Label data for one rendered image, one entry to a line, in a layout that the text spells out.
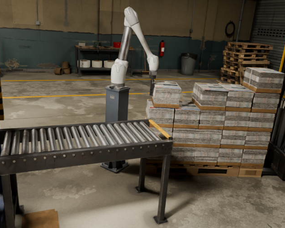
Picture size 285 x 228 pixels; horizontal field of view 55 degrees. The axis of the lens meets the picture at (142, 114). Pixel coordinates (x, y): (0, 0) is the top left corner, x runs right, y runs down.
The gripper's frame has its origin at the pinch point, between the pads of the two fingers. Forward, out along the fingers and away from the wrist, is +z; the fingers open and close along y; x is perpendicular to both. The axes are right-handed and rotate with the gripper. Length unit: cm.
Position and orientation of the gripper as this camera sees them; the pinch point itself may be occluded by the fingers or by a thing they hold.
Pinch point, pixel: (151, 92)
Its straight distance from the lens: 313.0
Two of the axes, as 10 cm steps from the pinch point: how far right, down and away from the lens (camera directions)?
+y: -0.6, -3.2, 9.5
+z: -0.9, 9.4, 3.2
